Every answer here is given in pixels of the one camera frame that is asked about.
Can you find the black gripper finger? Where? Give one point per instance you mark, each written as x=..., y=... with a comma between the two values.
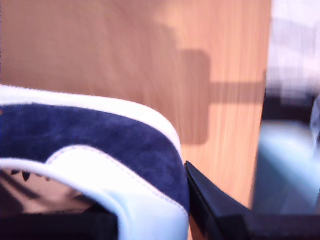
x=207, y=200

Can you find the blue suede white-striped shoe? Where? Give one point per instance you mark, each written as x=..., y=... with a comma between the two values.
x=87, y=130

